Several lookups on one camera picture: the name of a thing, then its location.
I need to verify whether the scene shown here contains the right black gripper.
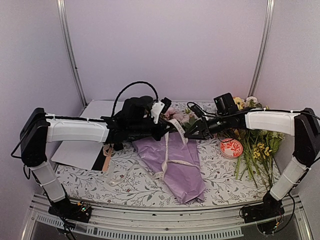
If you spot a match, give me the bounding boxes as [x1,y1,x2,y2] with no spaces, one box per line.
[184,113,230,141]

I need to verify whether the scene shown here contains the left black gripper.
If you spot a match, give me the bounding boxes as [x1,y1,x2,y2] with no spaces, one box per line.
[129,117,175,142]

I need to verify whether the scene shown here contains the white printed ribbon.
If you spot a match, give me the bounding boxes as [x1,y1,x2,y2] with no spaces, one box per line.
[106,118,201,187]

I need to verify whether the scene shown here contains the pink wrapping paper sheet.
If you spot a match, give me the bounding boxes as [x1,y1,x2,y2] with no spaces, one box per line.
[132,132,206,204]

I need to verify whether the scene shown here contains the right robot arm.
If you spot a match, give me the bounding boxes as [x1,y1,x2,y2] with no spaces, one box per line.
[185,93,320,218]

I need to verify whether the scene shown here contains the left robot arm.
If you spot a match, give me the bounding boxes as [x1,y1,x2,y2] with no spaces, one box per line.
[16,95,172,217]

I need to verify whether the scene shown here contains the pile of fake flowers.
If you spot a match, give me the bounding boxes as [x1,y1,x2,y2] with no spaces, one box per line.
[217,95,286,188]

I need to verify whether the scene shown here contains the red patterned bowl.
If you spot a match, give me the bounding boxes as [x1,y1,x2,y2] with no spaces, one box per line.
[219,138,244,159]

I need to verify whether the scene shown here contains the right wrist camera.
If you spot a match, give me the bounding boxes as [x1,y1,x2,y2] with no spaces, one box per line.
[187,102,207,118]

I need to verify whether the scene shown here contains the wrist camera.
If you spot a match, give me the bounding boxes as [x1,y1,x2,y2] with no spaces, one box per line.
[187,102,207,118]
[150,97,172,124]

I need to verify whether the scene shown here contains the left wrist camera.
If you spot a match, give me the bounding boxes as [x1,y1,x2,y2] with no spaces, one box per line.
[150,97,172,124]

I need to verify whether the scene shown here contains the left aluminium frame post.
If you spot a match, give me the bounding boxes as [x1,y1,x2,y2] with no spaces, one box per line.
[56,0,88,108]

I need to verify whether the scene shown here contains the aluminium frame post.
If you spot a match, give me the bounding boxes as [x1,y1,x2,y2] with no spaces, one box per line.
[247,0,275,97]
[56,0,88,108]

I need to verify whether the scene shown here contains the front aluminium rail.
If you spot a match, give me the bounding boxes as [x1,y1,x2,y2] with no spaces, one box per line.
[21,194,317,240]

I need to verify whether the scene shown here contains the right aluminium frame post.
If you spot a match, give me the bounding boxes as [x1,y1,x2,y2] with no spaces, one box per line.
[247,0,275,97]

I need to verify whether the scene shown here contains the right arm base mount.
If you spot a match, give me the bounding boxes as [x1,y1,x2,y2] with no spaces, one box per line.
[239,200,285,223]

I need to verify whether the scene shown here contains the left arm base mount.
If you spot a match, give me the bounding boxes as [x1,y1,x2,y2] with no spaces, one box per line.
[48,198,92,223]

